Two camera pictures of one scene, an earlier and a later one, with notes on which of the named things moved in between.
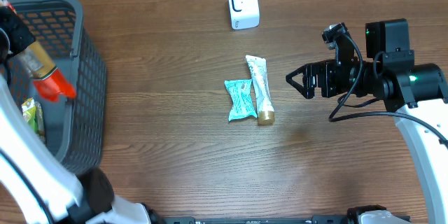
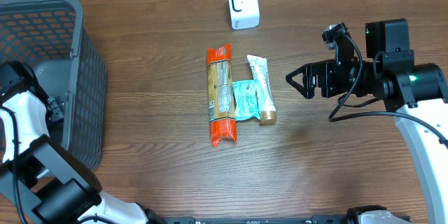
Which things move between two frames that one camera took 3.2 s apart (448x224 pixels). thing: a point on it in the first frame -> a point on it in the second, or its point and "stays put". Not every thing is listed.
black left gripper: x=16 y=31 -> x=55 y=106
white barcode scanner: x=243 y=4 stays put
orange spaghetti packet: x=36 y=61 -> x=220 y=94
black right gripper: x=311 y=80 stays put
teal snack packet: x=243 y=102 stays put
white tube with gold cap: x=259 y=75 stays put
